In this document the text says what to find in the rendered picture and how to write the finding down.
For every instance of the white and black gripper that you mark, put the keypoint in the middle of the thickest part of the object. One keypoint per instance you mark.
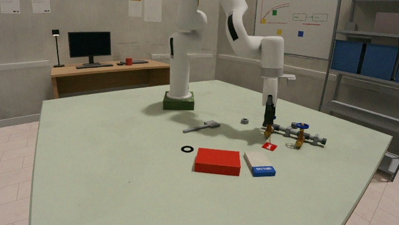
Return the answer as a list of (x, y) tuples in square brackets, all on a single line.
[(269, 98)]

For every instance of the red rectangular block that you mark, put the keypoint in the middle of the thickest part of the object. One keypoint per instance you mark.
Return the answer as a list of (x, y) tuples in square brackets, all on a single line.
[(214, 161)]

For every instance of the grey hex nut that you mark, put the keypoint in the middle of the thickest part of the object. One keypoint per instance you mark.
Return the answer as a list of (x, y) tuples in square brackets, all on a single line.
[(244, 121)]

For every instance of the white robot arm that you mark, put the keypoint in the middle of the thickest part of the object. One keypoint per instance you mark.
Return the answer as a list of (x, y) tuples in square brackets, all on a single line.
[(244, 46)]

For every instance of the grey pipe manifold with two blue valves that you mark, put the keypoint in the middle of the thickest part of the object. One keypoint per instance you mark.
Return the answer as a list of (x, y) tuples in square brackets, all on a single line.
[(300, 134)]

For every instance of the red tag on chain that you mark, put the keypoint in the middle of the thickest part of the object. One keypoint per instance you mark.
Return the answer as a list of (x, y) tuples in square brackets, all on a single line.
[(269, 146)]

